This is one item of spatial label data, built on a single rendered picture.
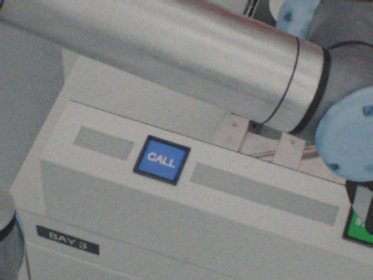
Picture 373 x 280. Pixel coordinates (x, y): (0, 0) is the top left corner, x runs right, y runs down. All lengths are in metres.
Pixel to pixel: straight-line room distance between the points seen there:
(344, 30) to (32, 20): 0.28
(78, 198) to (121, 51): 0.53
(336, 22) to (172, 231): 0.45
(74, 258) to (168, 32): 0.71
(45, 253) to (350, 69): 0.73
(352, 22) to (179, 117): 0.58
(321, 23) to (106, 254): 0.58
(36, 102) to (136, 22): 1.73
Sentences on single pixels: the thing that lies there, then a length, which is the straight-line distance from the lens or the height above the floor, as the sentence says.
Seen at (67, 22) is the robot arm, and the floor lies 1.41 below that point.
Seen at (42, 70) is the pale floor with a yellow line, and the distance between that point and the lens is 2.52.
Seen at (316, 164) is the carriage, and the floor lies 0.88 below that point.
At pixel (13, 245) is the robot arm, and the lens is 1.06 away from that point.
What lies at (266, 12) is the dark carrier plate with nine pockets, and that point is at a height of 0.90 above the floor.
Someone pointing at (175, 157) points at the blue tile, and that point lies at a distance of 1.21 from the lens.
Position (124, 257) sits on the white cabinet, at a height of 0.78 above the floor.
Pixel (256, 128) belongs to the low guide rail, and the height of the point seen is 0.85.
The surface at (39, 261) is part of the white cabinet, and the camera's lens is 1.46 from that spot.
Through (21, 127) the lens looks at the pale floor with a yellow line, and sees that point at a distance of 2.42.
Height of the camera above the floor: 1.97
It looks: 57 degrees down
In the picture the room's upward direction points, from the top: 9 degrees clockwise
